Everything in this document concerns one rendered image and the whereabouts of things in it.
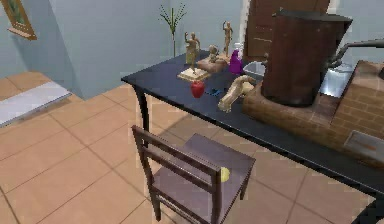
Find yellow ball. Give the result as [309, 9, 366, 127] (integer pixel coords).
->
[220, 166, 231, 183]

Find grey metal basin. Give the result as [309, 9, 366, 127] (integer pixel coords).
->
[242, 60, 357, 99]

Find framed wall picture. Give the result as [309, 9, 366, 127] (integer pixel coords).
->
[0, 0, 38, 41]

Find tan curved sculpture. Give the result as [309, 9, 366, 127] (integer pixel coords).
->
[217, 74, 258, 113]

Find gold crouching figure statue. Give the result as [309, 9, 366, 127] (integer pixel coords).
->
[196, 44, 228, 74]

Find gold standing figure statue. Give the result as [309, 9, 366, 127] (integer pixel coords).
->
[218, 20, 234, 64]

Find purple bottle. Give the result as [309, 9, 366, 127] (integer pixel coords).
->
[228, 42, 245, 76]

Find black table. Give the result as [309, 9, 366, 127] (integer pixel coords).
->
[120, 49, 384, 224]

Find brown brick base block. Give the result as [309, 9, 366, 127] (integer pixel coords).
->
[241, 59, 384, 169]

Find dark grey spout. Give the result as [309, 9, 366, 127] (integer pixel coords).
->
[328, 38, 384, 69]

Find dark brown barrel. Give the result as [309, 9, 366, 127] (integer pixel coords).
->
[260, 8, 354, 108]

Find gold statue on square base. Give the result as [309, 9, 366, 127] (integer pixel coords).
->
[176, 31, 212, 83]

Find green house plant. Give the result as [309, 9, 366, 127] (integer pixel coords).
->
[158, 3, 188, 58]

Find small blue black item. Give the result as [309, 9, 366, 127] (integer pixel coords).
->
[204, 87, 222, 97]

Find brown wooden door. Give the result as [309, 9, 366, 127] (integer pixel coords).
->
[244, 0, 331, 63]

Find dark wooden chair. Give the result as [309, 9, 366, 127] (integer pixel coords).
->
[130, 124, 257, 224]

